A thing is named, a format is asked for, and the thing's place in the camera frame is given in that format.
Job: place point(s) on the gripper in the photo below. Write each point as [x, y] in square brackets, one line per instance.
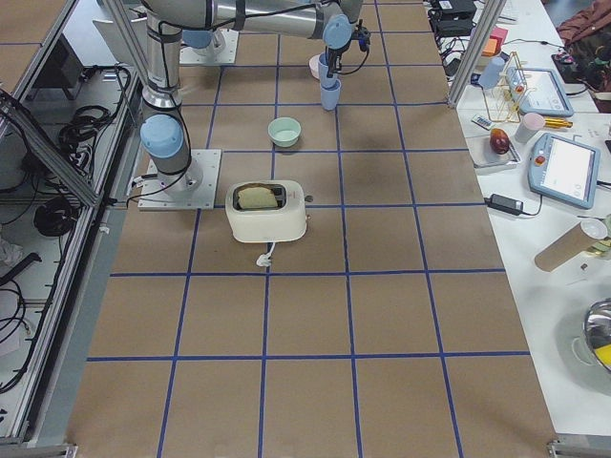
[333, 57]

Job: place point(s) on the blue cup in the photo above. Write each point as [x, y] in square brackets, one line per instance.
[330, 95]
[327, 77]

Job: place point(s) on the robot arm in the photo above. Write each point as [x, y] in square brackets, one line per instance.
[167, 19]
[204, 41]

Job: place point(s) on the pink bowl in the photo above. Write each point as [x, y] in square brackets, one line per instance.
[313, 64]

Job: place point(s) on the green bowl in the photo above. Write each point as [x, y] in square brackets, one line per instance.
[284, 131]

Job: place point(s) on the pale blue bottle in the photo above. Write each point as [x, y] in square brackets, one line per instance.
[491, 74]

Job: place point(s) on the toast slice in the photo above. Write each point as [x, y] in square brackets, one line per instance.
[256, 197]

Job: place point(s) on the red apple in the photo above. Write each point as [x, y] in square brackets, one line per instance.
[499, 141]

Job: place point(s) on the cream toaster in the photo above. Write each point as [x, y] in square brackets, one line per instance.
[286, 222]

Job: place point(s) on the teach pendant tablet far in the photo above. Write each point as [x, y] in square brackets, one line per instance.
[539, 91]

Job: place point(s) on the teach pendant tablet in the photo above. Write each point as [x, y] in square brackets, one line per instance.
[539, 91]
[565, 170]

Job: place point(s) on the pink cup on desk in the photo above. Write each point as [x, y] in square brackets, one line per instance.
[529, 125]

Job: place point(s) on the black power adapter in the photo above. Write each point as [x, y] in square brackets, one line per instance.
[504, 204]

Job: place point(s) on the teach pendant tablet near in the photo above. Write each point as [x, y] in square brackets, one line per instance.
[565, 170]

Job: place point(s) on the cardboard tube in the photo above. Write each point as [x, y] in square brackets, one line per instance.
[574, 241]

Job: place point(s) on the steel mixing bowl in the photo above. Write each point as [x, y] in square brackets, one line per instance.
[592, 346]

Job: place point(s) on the aluminium frame post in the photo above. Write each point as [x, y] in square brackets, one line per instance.
[484, 26]

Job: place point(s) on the gold wire rack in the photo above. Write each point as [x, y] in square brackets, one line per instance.
[499, 102]

